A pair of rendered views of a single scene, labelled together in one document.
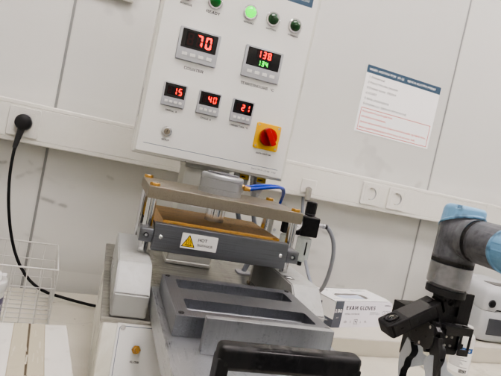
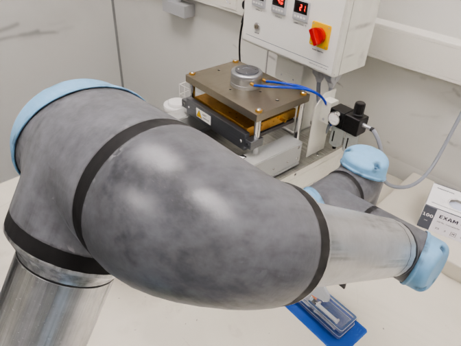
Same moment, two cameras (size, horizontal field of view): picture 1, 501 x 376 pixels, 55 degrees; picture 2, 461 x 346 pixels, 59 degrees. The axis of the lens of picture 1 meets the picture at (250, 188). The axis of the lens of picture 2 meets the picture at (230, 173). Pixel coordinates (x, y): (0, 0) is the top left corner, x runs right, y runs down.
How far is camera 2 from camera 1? 98 cm
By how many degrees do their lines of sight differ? 68
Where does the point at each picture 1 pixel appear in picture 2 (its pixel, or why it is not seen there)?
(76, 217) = not seen: hidden behind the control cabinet
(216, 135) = (285, 31)
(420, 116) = not seen: outside the picture
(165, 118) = (255, 16)
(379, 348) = (448, 268)
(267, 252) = (234, 135)
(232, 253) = (218, 128)
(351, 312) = (446, 223)
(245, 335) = not seen: hidden behind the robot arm
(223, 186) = (233, 80)
